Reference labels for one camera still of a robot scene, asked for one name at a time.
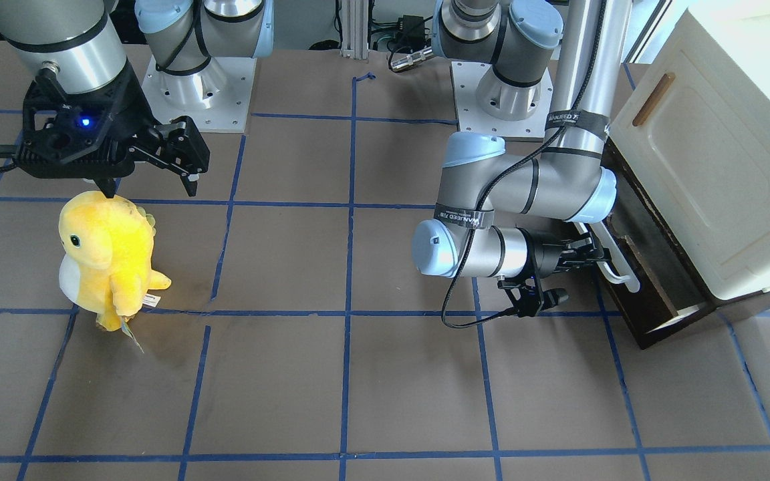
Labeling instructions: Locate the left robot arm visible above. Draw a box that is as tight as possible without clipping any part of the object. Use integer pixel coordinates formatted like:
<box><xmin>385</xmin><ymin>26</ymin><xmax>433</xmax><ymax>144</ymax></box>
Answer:
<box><xmin>412</xmin><ymin>1</ymin><xmax>632</xmax><ymax>278</ymax></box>

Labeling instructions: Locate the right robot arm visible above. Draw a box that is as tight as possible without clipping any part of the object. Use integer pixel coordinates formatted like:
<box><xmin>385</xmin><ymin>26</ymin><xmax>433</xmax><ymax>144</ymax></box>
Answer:
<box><xmin>0</xmin><ymin>1</ymin><xmax>274</xmax><ymax>198</ymax></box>

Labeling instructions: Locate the brown wooden drawer cabinet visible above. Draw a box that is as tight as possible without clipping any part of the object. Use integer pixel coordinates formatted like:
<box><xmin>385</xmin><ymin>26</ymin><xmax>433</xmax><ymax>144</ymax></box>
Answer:
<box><xmin>602</xmin><ymin>140</ymin><xmax>770</xmax><ymax>349</ymax></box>

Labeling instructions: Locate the white drawer handle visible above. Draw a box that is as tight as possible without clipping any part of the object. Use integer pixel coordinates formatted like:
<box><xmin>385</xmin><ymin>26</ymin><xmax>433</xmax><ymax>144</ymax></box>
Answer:
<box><xmin>573</xmin><ymin>221</ymin><xmax>641</xmax><ymax>293</ymax></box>

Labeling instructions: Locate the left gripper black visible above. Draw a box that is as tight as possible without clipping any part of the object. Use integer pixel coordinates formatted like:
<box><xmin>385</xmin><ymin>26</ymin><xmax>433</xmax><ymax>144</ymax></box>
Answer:
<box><xmin>523</xmin><ymin>230</ymin><xmax>612</xmax><ymax>278</ymax></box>

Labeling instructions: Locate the cream plastic storage box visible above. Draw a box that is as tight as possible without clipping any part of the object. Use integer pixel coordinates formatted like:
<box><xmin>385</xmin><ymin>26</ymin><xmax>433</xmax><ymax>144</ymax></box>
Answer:
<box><xmin>611</xmin><ymin>1</ymin><xmax>770</xmax><ymax>299</ymax></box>

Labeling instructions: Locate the aluminium frame post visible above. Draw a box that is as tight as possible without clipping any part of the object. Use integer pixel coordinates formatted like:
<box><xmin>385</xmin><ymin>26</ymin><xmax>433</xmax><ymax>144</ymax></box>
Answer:
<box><xmin>338</xmin><ymin>0</ymin><xmax>370</xmax><ymax>61</ymax></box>

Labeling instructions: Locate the yellow plush toy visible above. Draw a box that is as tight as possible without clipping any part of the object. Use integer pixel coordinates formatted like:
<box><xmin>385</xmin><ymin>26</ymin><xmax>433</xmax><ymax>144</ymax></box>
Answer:
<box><xmin>58</xmin><ymin>191</ymin><xmax>172</xmax><ymax>339</ymax></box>

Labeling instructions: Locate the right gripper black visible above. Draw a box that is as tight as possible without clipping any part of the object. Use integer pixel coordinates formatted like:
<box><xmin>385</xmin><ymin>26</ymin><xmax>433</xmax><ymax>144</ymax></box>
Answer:
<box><xmin>13</xmin><ymin>63</ymin><xmax>211</xmax><ymax>198</ymax></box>

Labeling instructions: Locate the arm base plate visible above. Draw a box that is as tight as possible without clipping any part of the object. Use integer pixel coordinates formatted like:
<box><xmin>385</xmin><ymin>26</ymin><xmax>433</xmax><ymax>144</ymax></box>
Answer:
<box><xmin>142</xmin><ymin>57</ymin><xmax>257</xmax><ymax>134</ymax></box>
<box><xmin>451</xmin><ymin>61</ymin><xmax>553</xmax><ymax>141</ymax></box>

